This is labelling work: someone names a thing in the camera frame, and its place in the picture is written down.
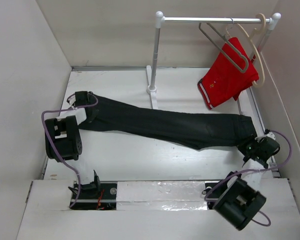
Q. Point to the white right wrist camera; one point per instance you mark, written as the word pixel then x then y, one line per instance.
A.
pixel 267 134

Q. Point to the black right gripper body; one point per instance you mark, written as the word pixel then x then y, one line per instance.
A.
pixel 250 145

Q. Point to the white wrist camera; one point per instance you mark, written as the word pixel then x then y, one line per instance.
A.
pixel 71 100
pixel 267 134

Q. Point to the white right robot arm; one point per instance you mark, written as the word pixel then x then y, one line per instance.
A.
pixel 239 198

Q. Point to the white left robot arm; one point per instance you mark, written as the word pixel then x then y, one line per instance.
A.
pixel 61 131

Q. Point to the beige wooden hanger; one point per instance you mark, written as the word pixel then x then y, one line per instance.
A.
pixel 255 51

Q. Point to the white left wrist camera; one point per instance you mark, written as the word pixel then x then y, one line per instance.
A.
pixel 71 100

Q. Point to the white metal clothes rack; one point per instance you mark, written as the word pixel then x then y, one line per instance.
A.
pixel 247 23

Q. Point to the black trousers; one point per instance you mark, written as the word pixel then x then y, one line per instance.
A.
pixel 193 130

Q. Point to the red shorts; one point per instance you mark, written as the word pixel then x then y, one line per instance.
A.
pixel 224 81

